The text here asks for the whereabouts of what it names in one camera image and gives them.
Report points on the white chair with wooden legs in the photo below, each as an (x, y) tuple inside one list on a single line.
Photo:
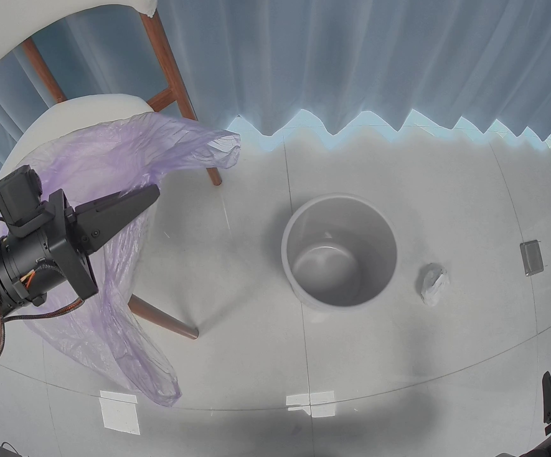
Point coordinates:
[(90, 108)]

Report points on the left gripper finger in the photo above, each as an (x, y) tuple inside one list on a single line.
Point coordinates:
[(104, 226), (123, 198)]

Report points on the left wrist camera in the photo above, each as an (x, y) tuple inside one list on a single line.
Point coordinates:
[(16, 195)]

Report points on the blue-green curtain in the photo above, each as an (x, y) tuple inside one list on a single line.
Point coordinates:
[(351, 41)]

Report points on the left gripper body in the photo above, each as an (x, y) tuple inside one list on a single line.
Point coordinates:
[(28, 264)]

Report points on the crumpled white paper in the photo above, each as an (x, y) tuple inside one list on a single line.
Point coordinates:
[(431, 283)]

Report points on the purple plastic bag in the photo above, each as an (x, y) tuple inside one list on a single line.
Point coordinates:
[(128, 150)]

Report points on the white trash bin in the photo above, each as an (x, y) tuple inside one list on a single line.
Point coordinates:
[(386, 255)]

